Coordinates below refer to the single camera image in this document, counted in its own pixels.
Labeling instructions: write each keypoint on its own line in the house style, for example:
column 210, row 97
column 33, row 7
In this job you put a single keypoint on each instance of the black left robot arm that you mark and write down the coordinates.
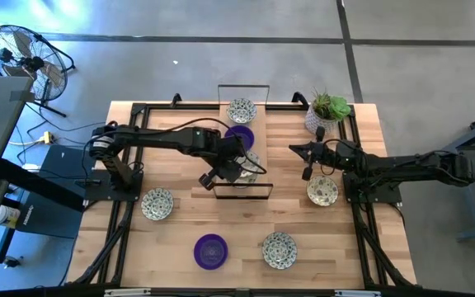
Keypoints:
column 159, row 138

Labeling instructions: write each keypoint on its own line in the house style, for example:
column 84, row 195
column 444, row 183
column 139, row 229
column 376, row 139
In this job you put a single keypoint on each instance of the teal floral patterned bowl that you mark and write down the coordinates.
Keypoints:
column 241, row 110
column 157, row 204
column 279, row 250

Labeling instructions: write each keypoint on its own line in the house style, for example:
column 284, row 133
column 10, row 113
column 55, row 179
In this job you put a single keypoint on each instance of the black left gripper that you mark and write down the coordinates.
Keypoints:
column 227, row 150

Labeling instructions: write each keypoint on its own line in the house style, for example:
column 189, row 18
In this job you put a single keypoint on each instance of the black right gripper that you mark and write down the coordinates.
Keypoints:
column 328, row 154

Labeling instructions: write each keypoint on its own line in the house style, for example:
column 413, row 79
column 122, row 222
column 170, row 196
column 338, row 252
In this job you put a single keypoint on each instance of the yellow power plug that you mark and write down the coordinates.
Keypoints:
column 48, row 137

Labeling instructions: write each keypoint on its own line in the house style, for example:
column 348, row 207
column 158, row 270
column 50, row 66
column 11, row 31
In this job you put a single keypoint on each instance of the white power adapter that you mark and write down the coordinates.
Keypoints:
column 31, row 167

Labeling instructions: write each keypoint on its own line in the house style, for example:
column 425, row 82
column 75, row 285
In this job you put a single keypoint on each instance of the white strip on beam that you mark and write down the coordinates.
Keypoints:
column 357, row 293
column 126, row 292

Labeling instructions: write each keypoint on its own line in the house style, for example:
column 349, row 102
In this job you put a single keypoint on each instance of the beige leaf patterned bowl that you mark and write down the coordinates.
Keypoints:
column 252, row 163
column 322, row 190

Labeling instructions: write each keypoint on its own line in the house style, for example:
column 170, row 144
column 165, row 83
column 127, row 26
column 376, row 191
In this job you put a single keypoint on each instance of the purple bowl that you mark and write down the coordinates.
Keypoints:
column 243, row 133
column 210, row 251

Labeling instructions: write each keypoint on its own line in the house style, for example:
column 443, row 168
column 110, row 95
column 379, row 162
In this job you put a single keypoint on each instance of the succulent plant in patterned pot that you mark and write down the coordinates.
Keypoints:
column 328, row 108

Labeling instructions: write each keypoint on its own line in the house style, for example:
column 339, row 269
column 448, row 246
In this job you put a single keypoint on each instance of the white and yellow container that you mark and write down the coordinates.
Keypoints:
column 6, row 214

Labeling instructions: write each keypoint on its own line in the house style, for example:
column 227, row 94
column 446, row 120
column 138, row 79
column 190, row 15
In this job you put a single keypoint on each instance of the black curved frame clamp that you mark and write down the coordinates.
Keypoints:
column 300, row 99
column 175, row 100

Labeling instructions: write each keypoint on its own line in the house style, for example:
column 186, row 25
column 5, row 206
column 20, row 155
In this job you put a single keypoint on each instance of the black floor fan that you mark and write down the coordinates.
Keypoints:
column 31, row 63

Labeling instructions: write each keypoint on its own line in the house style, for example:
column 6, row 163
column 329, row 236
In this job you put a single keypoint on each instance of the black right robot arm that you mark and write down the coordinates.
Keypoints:
column 406, row 167

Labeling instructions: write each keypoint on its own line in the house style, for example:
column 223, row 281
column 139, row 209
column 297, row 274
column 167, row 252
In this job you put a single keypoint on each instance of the black caster wheel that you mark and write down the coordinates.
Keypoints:
column 11, row 262

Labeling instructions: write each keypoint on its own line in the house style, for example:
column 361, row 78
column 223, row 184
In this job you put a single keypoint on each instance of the black box white lettering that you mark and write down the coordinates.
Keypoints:
column 56, row 206

